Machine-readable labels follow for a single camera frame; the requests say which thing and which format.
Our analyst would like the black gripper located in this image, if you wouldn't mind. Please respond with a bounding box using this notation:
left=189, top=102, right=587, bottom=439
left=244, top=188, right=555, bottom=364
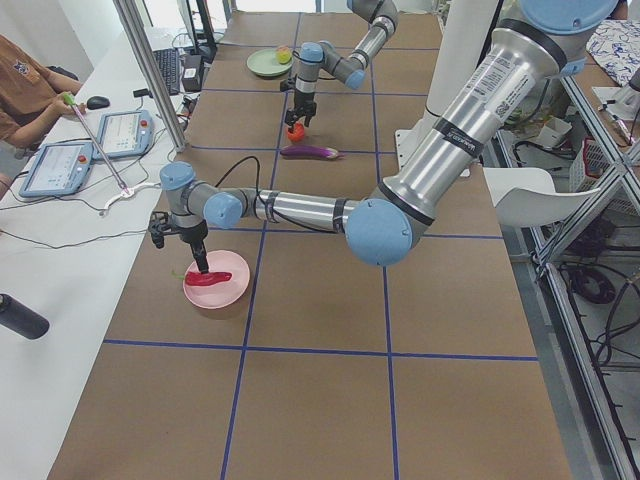
left=285, top=89, right=317, bottom=133
left=174, top=222, right=208, bottom=274

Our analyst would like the red chili pepper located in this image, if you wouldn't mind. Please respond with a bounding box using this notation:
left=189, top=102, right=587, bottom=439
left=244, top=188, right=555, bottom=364
left=171, top=271, right=232, bottom=287

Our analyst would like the yellow pink peach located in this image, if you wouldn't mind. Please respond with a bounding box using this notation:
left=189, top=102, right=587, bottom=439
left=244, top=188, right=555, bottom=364
left=275, top=45, right=293, bottom=65

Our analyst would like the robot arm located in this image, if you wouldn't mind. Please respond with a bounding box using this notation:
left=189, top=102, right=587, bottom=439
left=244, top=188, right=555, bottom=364
left=149, top=1, right=615, bottom=272
left=280, top=0, right=398, bottom=133

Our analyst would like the purple eggplant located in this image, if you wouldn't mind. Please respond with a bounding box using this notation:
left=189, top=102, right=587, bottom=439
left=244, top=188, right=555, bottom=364
left=280, top=145, right=343, bottom=161

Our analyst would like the pink plate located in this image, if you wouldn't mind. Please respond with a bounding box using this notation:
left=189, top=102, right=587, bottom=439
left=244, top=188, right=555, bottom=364
left=183, top=250, right=250, bottom=309

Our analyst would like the green plate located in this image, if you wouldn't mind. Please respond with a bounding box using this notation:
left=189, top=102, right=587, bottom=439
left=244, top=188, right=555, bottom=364
left=246, top=48, right=293, bottom=78

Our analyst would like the black keyboard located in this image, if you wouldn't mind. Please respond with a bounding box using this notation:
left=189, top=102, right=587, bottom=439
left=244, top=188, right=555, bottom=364
left=152, top=48, right=181, bottom=96

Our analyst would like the far teach pendant tablet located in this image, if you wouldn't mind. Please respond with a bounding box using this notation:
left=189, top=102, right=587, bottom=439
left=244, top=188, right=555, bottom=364
left=97, top=110, right=154, bottom=160

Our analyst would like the teach pendant tablet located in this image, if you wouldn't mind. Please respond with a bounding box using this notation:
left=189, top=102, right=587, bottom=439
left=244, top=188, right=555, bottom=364
left=19, top=142, right=93, bottom=198
left=97, top=110, right=154, bottom=160

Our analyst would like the near teach pendant tablet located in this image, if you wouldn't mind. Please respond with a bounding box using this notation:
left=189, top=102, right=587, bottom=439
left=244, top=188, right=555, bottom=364
left=19, top=142, right=93, bottom=198

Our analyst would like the black computer mouse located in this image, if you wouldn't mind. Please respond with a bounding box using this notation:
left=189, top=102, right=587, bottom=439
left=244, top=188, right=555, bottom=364
left=86, top=95, right=111, bottom=110

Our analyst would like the black water bottle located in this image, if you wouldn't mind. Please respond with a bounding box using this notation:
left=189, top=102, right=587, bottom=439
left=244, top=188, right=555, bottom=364
left=0, top=293, right=50, bottom=340

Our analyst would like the metal grabber stick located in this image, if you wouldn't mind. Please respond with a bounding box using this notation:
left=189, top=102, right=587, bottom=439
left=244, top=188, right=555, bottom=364
left=62, top=92, right=160, bottom=216

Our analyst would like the person in brown shirt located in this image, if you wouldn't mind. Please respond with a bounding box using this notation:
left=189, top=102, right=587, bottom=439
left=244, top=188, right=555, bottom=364
left=1, top=37, right=83, bottom=149

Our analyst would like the white plastic basket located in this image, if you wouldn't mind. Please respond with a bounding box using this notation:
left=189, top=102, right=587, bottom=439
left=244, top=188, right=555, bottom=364
left=569, top=138, right=610, bottom=192

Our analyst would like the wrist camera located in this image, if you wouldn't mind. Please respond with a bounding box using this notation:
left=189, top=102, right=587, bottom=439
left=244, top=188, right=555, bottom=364
left=148, top=211, right=172, bottom=249
left=279, top=77, right=296, bottom=92

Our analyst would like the aluminium frame post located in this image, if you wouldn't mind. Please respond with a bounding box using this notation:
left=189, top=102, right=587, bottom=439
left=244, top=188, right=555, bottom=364
left=113, top=0, right=186, bottom=153

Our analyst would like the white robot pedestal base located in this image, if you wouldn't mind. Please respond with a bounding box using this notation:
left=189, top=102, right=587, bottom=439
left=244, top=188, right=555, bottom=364
left=395, top=0, right=503, bottom=166

